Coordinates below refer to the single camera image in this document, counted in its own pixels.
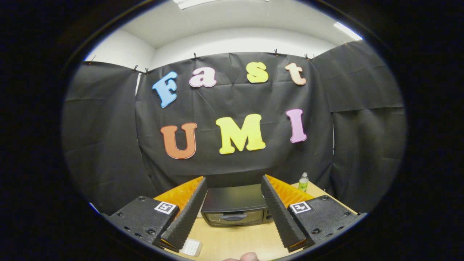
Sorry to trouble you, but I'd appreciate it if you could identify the ceiling light panel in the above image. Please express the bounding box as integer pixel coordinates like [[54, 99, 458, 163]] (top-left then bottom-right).
[[173, 0, 270, 9], [333, 22, 363, 41]]

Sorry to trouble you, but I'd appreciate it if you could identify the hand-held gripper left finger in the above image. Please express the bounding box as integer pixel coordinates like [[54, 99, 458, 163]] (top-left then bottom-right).
[[107, 176, 208, 253]]

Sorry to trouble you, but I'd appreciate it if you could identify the white plastic tray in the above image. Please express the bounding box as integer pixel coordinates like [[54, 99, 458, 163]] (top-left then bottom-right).
[[179, 238, 203, 257]]

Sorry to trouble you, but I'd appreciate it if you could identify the black toaster oven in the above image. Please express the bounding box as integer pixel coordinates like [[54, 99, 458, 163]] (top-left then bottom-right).
[[200, 184, 274, 227]]

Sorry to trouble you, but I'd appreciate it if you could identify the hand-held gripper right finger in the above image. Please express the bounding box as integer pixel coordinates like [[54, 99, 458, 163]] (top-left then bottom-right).
[[260, 174, 367, 253]]

